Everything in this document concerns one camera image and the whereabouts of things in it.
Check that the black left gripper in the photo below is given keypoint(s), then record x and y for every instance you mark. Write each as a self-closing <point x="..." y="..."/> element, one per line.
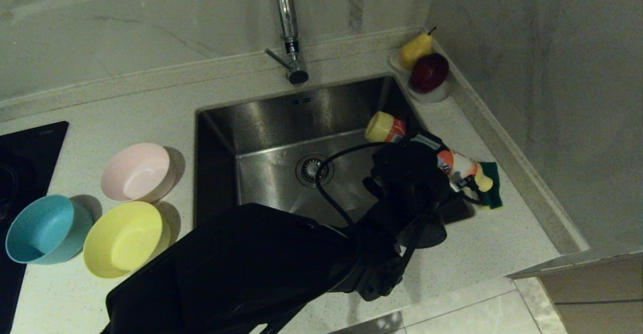
<point x="409" y="178"/>

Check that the orange label detergent bottle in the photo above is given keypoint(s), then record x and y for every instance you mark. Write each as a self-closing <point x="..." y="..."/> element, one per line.
<point x="384" y="127"/>

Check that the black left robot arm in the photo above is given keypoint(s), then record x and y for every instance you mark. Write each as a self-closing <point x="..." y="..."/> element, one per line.
<point x="251" y="263"/>

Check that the green and yellow sponge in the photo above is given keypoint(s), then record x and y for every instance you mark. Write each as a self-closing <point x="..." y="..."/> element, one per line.
<point x="495" y="188"/>

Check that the metal sink drain strainer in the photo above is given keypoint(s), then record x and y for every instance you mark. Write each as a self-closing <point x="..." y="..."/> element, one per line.
<point x="306" y="171"/>

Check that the stainless steel sink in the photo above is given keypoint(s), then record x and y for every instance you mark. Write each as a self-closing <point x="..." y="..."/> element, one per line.
<point x="281" y="123"/>

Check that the white fruit tray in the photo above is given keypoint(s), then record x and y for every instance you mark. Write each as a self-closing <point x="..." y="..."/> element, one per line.
<point x="434" y="96"/>

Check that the dark red apple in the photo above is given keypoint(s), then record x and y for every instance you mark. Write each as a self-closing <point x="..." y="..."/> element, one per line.
<point x="429" y="73"/>

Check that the light wooden cabinet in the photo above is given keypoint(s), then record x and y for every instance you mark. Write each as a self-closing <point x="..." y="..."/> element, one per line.
<point x="598" y="294"/>

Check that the yellow pear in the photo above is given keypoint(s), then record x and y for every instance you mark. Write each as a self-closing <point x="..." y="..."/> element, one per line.
<point x="414" y="50"/>

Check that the chrome faucet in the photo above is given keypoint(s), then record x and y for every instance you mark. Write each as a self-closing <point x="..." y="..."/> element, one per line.
<point x="289" y="17"/>

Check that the pink plastic bowl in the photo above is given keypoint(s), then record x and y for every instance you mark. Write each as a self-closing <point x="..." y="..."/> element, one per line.
<point x="138" y="173"/>

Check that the yellow plastic bowl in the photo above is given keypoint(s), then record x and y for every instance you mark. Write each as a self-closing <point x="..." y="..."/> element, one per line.
<point x="123" y="241"/>

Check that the blue plastic bowl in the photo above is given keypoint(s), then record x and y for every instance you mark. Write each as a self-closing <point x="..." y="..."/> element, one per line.
<point x="45" y="228"/>

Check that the black induction cooktop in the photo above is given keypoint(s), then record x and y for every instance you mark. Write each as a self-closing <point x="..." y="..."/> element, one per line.
<point x="25" y="173"/>

